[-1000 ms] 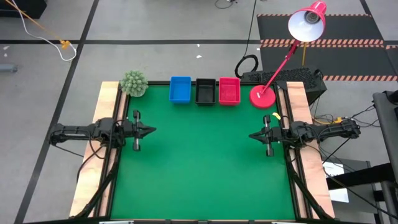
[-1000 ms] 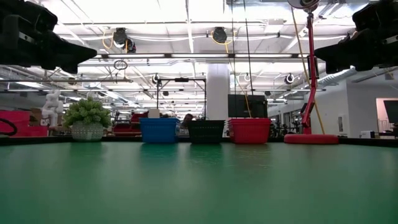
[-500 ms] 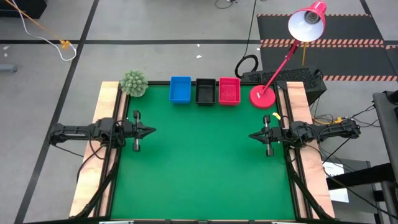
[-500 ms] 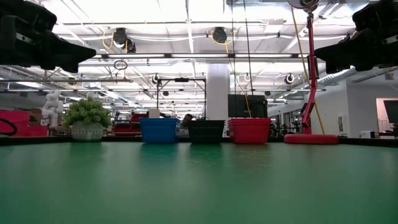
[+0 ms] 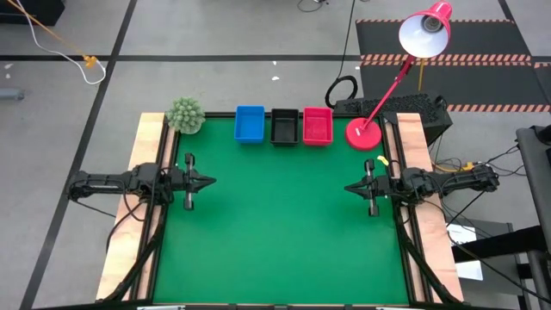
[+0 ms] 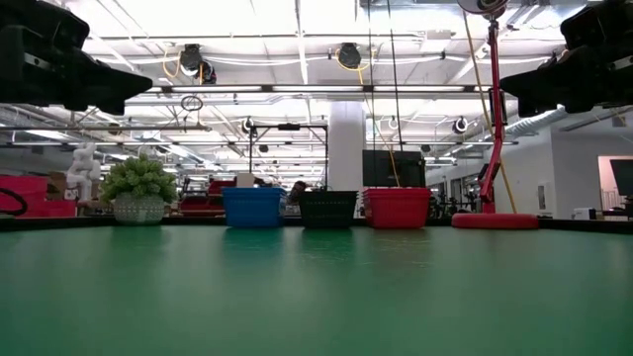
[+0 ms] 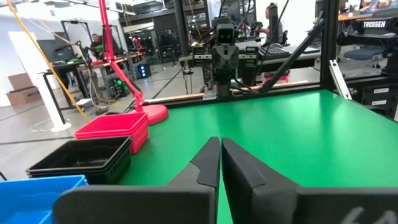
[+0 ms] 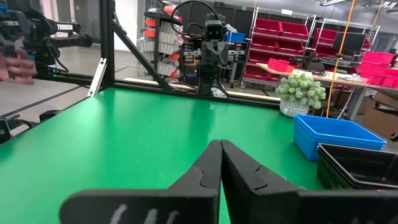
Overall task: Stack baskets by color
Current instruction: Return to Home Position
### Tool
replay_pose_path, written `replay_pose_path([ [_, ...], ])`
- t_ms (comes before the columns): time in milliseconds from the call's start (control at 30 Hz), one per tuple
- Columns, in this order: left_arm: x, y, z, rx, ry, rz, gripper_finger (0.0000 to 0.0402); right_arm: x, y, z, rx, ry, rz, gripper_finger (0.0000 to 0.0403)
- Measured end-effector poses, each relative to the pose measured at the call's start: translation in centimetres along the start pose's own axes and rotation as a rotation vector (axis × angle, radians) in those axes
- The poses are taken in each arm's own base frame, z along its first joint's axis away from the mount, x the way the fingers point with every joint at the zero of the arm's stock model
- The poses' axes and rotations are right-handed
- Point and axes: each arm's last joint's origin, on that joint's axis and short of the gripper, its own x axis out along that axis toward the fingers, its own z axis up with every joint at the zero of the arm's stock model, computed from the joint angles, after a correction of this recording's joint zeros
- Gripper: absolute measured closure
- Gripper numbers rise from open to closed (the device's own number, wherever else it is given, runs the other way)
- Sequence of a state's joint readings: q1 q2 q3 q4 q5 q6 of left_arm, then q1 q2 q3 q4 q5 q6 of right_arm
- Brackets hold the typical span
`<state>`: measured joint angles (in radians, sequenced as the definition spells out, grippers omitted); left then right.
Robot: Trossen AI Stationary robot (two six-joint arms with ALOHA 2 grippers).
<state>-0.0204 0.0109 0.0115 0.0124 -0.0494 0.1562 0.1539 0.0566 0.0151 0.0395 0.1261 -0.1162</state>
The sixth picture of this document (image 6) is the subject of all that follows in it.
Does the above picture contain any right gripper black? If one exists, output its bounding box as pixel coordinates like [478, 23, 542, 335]
[499, 0, 633, 119]

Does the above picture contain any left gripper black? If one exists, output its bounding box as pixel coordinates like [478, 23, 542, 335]
[0, 0, 154, 117]

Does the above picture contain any red slotted plastic basket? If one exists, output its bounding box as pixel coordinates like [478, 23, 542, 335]
[363, 191, 432, 230]
[362, 186, 433, 196]

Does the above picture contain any stack of red bins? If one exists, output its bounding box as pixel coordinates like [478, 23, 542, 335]
[0, 174, 78, 219]

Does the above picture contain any white sculpture figure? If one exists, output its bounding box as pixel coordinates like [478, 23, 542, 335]
[65, 141, 103, 203]

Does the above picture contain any brown cardboard box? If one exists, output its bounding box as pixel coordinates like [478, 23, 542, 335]
[47, 170, 69, 200]

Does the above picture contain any green plant in white pot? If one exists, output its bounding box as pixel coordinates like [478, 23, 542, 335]
[100, 152, 178, 227]

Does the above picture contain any dark computer monitor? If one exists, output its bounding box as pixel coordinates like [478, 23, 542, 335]
[608, 157, 633, 199]

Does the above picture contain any red stand with round base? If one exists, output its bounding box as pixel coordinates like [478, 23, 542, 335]
[451, 0, 540, 230]

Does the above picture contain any row of red bins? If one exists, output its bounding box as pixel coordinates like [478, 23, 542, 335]
[178, 179, 237, 218]

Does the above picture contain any large black screen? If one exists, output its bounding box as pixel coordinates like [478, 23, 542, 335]
[361, 149, 427, 189]

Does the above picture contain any blue plastic basket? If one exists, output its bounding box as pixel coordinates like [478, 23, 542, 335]
[222, 186, 288, 196]
[222, 190, 287, 229]

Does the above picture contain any person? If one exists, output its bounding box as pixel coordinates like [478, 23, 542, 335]
[288, 180, 309, 205]

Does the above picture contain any thin tan cord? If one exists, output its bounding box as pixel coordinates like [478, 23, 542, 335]
[462, 9, 518, 215]

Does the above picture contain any black hanging ring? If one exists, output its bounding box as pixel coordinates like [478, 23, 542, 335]
[180, 94, 205, 113]

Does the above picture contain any black ceiling cord reel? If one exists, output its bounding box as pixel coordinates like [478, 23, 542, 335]
[178, 43, 218, 85]
[335, 42, 363, 71]

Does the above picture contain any black cable loop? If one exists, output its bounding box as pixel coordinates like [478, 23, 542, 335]
[0, 187, 30, 218]

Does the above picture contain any yellow hanging cable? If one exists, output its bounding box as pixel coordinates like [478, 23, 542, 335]
[358, 68, 401, 188]

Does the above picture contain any black metal frame rig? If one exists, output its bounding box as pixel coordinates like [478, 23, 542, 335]
[248, 122, 330, 192]

